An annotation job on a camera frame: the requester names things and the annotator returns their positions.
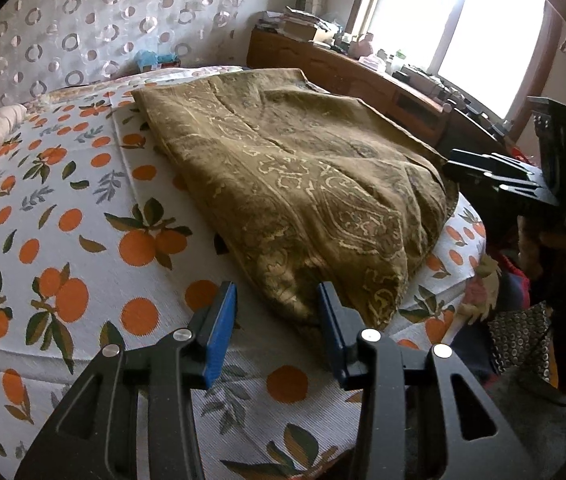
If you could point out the pink figurine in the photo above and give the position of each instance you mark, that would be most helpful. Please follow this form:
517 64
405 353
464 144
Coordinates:
361 47

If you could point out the wooden headboard shelf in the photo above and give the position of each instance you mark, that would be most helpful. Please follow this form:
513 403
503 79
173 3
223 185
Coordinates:
333 72

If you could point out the floral quilt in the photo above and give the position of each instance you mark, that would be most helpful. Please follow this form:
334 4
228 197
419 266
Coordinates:
103 90

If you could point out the brown patterned sunflower shirt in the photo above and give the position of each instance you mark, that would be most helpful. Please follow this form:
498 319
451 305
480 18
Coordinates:
304 187

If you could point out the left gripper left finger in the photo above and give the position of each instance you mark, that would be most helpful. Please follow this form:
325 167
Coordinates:
92 432

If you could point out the bright window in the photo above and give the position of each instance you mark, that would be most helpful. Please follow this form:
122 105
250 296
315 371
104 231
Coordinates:
493 52

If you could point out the right hand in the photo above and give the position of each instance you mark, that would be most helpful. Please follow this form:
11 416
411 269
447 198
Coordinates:
540 254

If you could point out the stack of books and papers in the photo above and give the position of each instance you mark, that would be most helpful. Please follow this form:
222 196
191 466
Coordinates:
298 25

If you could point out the orange-print white bedsheet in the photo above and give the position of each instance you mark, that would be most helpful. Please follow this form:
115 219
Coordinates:
100 242

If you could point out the white circle-patterned curtain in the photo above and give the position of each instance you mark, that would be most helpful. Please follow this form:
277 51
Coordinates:
46 45

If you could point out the blue tissue box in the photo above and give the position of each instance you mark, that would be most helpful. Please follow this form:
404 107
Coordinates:
149 60

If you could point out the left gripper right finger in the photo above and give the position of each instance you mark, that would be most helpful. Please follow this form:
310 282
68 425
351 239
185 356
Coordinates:
423 413

